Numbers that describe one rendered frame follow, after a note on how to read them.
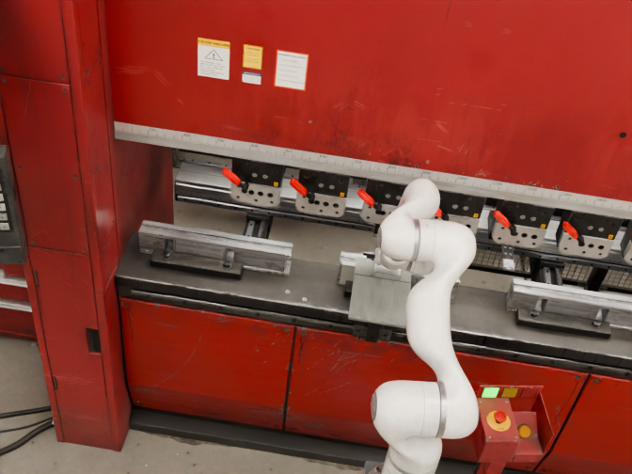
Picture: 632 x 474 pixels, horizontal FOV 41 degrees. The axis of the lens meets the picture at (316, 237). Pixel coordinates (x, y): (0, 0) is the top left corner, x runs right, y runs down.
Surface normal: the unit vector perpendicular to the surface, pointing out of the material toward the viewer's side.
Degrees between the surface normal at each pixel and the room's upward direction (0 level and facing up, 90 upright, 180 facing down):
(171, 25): 90
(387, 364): 90
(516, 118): 90
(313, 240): 0
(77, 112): 90
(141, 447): 0
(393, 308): 0
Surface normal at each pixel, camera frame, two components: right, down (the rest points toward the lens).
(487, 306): 0.10, -0.73
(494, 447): 0.07, 0.69
